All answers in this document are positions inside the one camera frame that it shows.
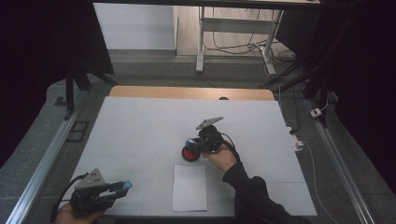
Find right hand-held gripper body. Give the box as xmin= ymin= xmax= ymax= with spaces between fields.
xmin=195 ymin=116 xmax=225 ymax=154

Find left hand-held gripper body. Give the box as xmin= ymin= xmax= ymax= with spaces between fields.
xmin=69 ymin=167 xmax=121 ymax=217

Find round red ink pad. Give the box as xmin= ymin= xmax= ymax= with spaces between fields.
xmin=181 ymin=144 xmax=202 ymax=163

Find person's right hand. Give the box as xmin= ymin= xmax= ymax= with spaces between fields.
xmin=201 ymin=144 xmax=238 ymax=174

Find person's left hand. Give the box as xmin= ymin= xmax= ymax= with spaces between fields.
xmin=55 ymin=202 xmax=106 ymax=224

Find white paper sheet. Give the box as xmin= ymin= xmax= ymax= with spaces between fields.
xmin=171 ymin=164 xmax=208 ymax=213

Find white table mat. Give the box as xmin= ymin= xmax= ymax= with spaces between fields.
xmin=64 ymin=96 xmax=318 ymax=217

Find long white power strip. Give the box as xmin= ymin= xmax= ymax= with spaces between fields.
xmin=286 ymin=125 xmax=304 ymax=152

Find black metal stand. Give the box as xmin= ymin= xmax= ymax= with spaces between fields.
xmin=64 ymin=63 xmax=120 ymax=121

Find white-legged desk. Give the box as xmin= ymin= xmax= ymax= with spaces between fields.
xmin=92 ymin=0 xmax=321 ymax=77

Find black curtain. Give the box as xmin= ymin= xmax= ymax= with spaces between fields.
xmin=0 ymin=0 xmax=115 ymax=169
xmin=276 ymin=0 xmax=396 ymax=197

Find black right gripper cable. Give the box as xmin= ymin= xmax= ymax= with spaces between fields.
xmin=219 ymin=133 xmax=243 ymax=163

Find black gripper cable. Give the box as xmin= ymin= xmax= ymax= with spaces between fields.
xmin=219 ymin=133 xmax=243 ymax=163
xmin=49 ymin=172 xmax=90 ymax=224

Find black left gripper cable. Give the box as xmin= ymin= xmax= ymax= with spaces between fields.
xmin=49 ymin=172 xmax=90 ymax=224

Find aluminium rail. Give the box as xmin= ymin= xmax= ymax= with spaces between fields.
xmin=306 ymin=99 xmax=376 ymax=224
xmin=6 ymin=110 xmax=80 ymax=224

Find black rectangular floor frame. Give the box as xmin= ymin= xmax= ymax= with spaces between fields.
xmin=65 ymin=120 xmax=90 ymax=144

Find black plug with cable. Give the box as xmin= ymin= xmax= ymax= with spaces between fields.
xmin=289 ymin=85 xmax=302 ymax=135

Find tangled black floor cables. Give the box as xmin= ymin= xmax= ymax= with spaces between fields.
xmin=204 ymin=7 xmax=297 ymax=78

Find long white cable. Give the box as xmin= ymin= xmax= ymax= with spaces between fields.
xmin=300 ymin=140 xmax=340 ymax=224

